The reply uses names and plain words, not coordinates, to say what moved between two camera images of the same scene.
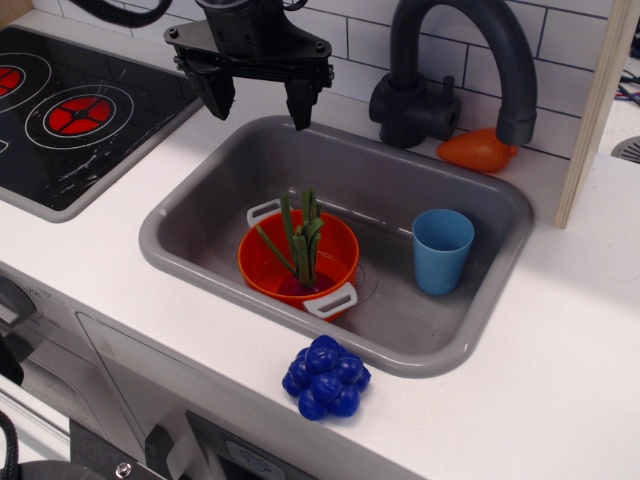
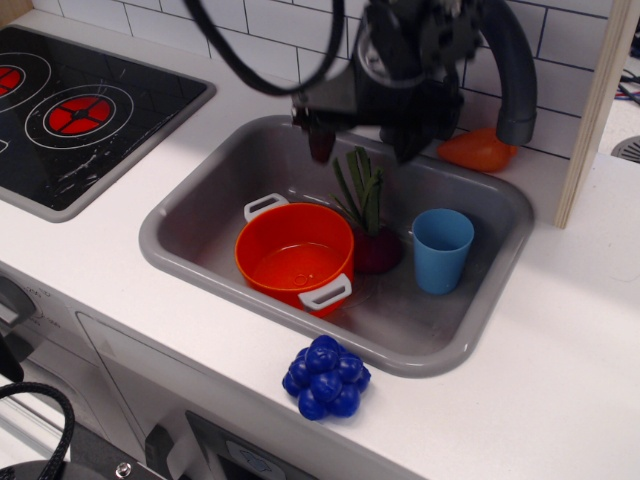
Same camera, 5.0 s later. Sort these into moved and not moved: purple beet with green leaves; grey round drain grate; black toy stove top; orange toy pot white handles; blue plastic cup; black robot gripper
Moved: black robot gripper; purple beet with green leaves
Not moved: orange toy pot white handles; grey round drain grate; black toy stove top; blue plastic cup
